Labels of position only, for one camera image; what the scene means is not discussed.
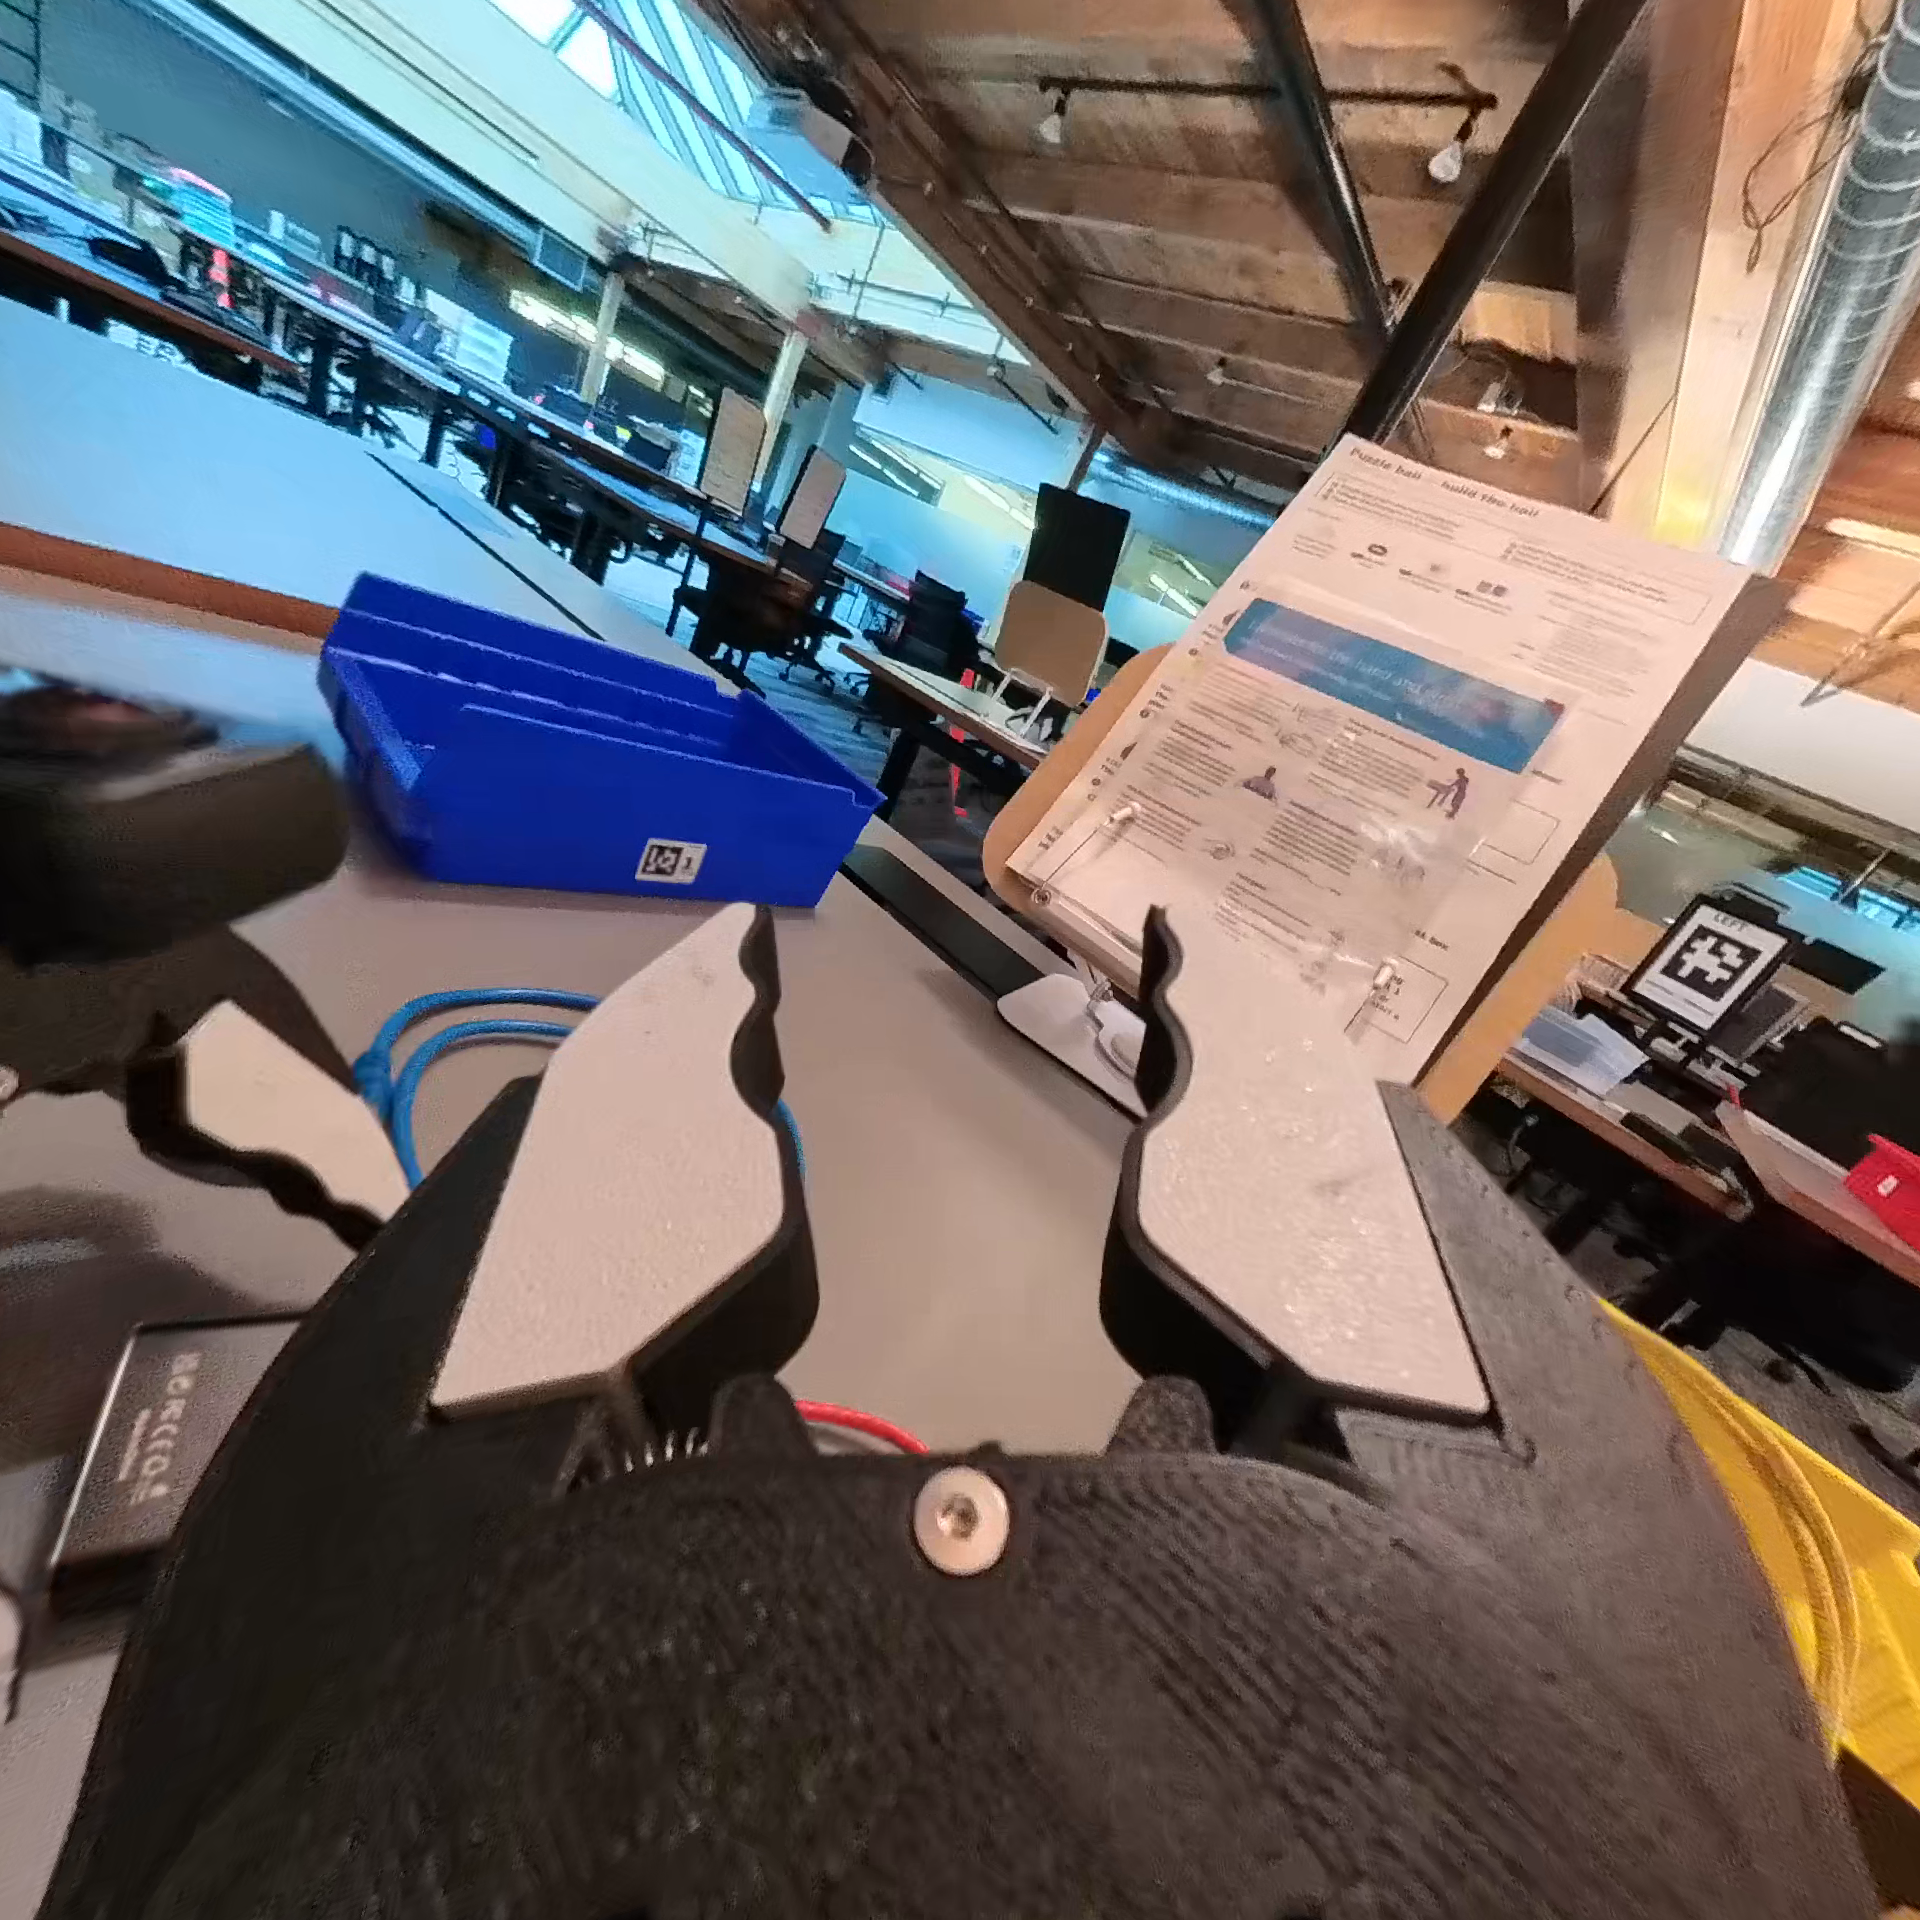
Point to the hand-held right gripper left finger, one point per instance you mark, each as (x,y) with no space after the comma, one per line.
(629,1171)

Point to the blue plastic bin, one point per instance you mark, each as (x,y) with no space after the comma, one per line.
(599,796)

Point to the black panel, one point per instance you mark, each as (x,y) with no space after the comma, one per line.
(1078,547)

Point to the wooden post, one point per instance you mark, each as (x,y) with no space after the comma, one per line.
(1682,225)

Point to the black network adapter box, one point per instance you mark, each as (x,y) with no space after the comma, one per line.
(166,1441)

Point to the bare wooden board stand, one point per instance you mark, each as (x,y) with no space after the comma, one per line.
(1051,644)

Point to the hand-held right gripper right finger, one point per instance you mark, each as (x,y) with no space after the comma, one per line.
(1307,1215)

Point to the yellow plastic bin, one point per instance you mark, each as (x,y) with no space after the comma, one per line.
(1893,1650)

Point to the black metal pole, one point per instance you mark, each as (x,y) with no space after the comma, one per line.
(1501,210)

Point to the instruction sheet on wooden stand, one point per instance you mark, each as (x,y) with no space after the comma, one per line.
(1381,751)

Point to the black office chair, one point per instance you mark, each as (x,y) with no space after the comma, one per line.
(757,599)

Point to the grey desk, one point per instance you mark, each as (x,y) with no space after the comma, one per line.
(932,1200)

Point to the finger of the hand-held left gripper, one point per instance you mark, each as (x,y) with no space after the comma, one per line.
(270,1095)

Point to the silver ventilation duct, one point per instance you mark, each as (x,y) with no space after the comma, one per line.
(1822,299)

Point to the printed marker sign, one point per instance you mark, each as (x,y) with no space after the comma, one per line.
(1714,968)

